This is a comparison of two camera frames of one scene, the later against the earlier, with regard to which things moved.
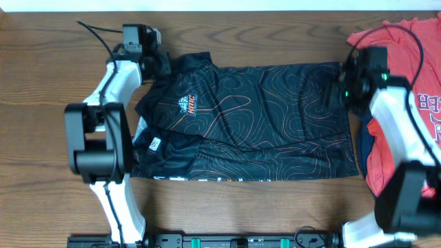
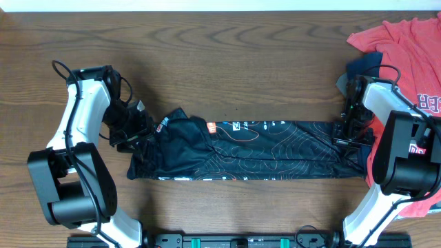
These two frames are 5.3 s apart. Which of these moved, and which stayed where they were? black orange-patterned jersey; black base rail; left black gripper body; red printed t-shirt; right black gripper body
Moved: right black gripper body; left black gripper body; black orange-patterned jersey
Stayed: black base rail; red printed t-shirt
